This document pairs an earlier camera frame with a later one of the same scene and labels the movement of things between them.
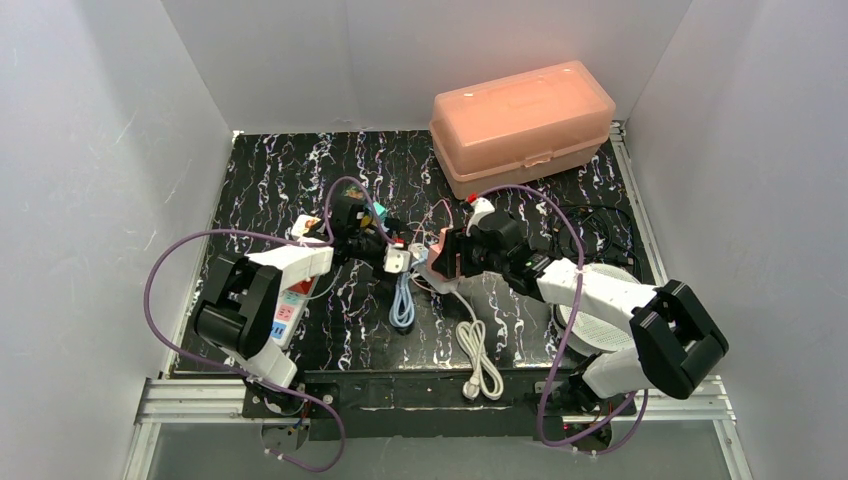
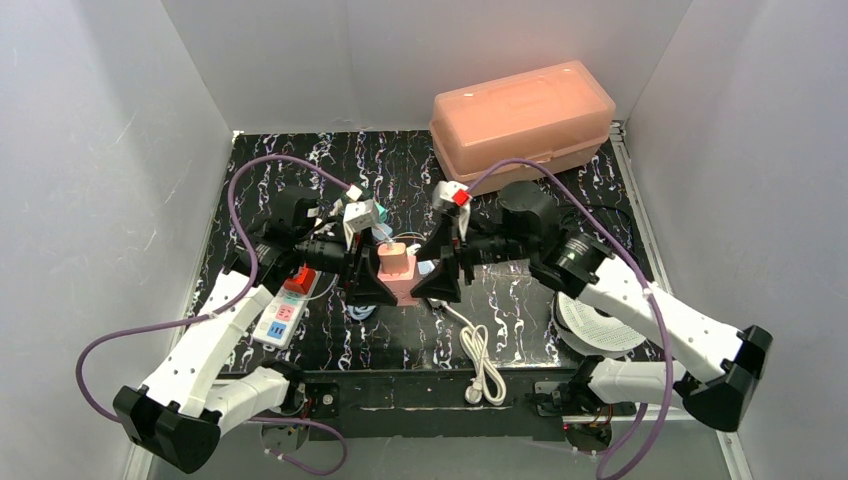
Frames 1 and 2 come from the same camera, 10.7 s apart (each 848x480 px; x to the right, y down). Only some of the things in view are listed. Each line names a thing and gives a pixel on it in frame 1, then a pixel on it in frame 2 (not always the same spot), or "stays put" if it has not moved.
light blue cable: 403,289 to 380,232
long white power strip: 290,310 stays put
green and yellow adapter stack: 368,220 stays put
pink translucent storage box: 519,129 stays put
